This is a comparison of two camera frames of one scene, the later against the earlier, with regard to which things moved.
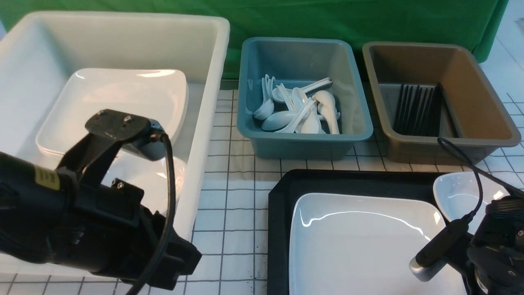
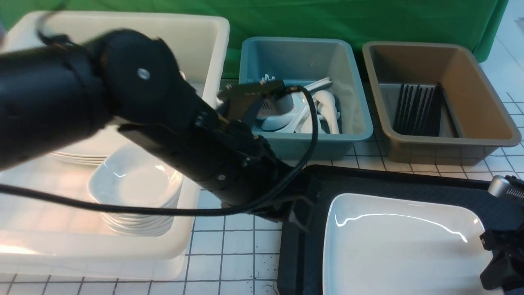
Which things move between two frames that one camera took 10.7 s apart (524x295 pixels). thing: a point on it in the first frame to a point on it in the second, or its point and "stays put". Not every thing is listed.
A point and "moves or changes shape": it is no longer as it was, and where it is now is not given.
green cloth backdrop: (474, 23) stays put
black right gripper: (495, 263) to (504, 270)
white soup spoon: (326, 105) stays put
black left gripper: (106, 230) to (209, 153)
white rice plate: (362, 243) moves or changes shape
